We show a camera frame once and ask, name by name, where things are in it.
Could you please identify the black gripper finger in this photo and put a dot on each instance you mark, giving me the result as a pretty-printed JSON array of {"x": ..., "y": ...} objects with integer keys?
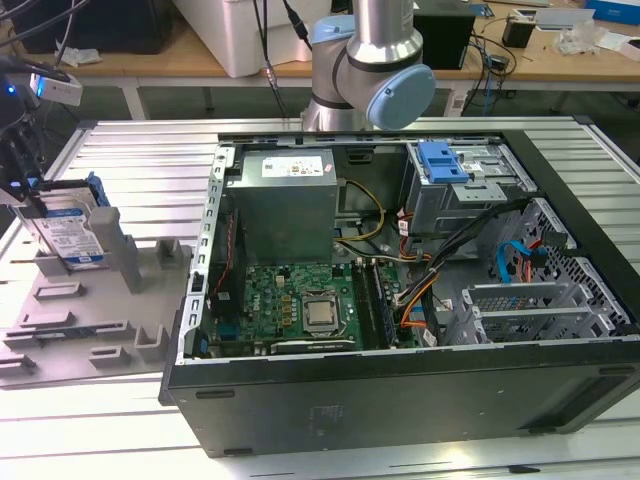
[{"x": 12, "y": 195}]

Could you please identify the hard disk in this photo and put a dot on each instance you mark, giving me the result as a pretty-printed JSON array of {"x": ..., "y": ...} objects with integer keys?
[{"x": 65, "y": 235}]

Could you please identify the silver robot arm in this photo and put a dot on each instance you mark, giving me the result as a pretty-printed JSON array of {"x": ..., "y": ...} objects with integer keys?
[{"x": 380, "y": 45}]

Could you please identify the metal disk bay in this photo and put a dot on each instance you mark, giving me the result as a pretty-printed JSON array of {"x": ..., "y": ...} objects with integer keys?
[{"x": 530, "y": 314}]

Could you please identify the crumpled white tissue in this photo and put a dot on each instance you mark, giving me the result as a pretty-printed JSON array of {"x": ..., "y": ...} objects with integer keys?
[{"x": 82, "y": 56}]

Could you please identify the large black box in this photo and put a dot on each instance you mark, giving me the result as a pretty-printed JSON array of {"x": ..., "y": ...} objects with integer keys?
[{"x": 100, "y": 25}]

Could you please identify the grey parts rack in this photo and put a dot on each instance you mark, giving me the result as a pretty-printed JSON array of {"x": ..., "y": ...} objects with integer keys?
[{"x": 100, "y": 300}]

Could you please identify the wooden desk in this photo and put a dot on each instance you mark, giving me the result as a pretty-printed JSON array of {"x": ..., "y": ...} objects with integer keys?
[
  {"x": 550, "y": 65},
  {"x": 150, "y": 65}
]

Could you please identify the dark RAM stick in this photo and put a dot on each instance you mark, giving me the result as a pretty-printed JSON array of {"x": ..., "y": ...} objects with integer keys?
[{"x": 65, "y": 334}]

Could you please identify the white plastic box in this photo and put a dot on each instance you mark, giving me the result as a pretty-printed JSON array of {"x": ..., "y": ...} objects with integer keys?
[{"x": 240, "y": 35}]

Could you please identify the grey power supply unit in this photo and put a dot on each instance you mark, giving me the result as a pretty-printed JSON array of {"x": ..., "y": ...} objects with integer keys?
[{"x": 285, "y": 215}]

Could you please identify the green motherboard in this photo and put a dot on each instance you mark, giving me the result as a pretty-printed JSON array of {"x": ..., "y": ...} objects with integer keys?
[{"x": 270, "y": 295}]

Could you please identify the silver CPU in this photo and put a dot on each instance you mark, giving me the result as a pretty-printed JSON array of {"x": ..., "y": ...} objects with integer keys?
[{"x": 320, "y": 312}]

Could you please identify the black graphics card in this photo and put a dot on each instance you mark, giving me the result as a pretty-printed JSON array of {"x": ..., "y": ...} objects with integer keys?
[{"x": 315, "y": 347}]

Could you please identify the black RAM slot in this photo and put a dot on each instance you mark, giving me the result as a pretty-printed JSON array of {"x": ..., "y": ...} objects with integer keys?
[{"x": 364, "y": 305}]

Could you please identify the RAM stick with blue label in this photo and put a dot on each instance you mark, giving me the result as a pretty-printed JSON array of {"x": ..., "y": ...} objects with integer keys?
[{"x": 385, "y": 305}]

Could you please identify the blue drive latch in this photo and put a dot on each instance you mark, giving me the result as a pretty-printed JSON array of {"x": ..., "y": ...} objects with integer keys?
[{"x": 442, "y": 165}]

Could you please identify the metal drive cage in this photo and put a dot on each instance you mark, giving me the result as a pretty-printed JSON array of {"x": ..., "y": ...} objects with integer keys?
[{"x": 450, "y": 210}]

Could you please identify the black PC case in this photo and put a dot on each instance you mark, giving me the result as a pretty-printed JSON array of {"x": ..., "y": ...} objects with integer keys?
[{"x": 400, "y": 400}]

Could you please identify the black speaker box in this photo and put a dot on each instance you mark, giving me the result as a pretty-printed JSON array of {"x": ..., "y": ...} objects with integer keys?
[{"x": 450, "y": 40}]

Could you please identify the black power adapter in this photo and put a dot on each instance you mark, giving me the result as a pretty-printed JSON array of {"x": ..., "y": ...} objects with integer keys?
[{"x": 497, "y": 62}]

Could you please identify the small dark box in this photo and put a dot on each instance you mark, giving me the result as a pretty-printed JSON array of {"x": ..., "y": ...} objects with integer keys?
[{"x": 517, "y": 32}]

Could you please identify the white card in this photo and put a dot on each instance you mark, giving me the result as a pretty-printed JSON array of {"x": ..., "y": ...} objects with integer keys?
[{"x": 560, "y": 19}]

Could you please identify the clear plastic bags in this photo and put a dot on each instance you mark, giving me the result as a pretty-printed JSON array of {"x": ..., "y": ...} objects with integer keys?
[{"x": 580, "y": 40}]

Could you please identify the blue cardboard box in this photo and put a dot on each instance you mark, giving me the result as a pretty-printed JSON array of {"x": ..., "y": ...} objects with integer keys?
[{"x": 615, "y": 7}]

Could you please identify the white flat packet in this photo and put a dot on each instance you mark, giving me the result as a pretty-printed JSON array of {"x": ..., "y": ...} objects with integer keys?
[{"x": 622, "y": 45}]

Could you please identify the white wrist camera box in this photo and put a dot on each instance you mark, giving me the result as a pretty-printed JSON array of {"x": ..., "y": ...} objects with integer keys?
[{"x": 57, "y": 90}]

